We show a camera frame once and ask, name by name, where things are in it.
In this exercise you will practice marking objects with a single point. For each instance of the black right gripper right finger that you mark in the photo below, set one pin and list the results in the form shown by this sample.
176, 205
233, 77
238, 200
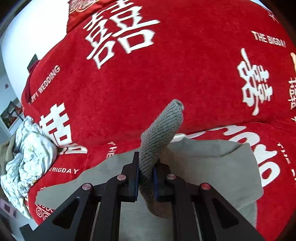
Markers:
199, 212

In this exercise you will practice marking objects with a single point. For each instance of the grey knit sweater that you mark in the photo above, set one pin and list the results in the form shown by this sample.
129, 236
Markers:
230, 167

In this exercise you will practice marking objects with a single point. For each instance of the black wall panel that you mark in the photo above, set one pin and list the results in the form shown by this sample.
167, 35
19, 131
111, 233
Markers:
32, 62

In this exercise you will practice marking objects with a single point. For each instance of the red wedding sofa cover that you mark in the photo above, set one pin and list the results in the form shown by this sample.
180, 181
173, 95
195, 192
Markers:
230, 63

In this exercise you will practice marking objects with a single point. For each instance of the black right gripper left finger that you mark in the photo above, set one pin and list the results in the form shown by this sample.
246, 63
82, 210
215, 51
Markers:
91, 212

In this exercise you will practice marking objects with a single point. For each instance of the white floral crumpled blanket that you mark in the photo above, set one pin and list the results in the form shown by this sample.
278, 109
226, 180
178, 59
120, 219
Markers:
25, 158

